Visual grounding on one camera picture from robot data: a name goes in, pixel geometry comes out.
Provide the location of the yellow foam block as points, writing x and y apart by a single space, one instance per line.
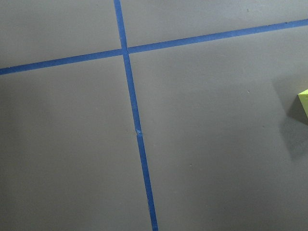
303 97

